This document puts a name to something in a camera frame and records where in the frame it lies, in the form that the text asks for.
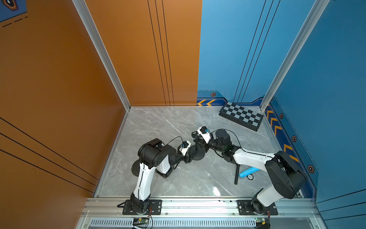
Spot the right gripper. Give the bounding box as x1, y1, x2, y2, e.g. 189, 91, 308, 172
193, 135, 224, 154

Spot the black mic clip pole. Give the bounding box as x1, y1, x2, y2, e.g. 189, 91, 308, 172
234, 164, 240, 185
191, 131, 205, 152

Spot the black round stand base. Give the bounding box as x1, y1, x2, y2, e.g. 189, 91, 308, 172
188, 144, 205, 161

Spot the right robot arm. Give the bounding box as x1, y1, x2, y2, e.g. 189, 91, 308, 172
191, 126, 307, 215

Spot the folded chess board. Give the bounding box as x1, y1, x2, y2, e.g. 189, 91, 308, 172
219, 102, 264, 131

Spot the light blue tube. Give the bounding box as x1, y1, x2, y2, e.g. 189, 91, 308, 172
239, 167, 260, 178

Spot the left circuit board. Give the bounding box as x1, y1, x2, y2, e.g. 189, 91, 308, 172
132, 218, 149, 229

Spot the circuit board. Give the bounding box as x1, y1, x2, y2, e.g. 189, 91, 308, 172
132, 218, 149, 229
254, 218, 271, 229

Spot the right circuit board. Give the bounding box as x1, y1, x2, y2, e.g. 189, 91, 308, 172
254, 218, 271, 229

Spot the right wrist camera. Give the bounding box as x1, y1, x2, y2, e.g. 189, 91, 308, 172
197, 126, 212, 144

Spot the aluminium front rail frame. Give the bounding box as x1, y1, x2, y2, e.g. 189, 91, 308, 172
76, 197, 326, 229

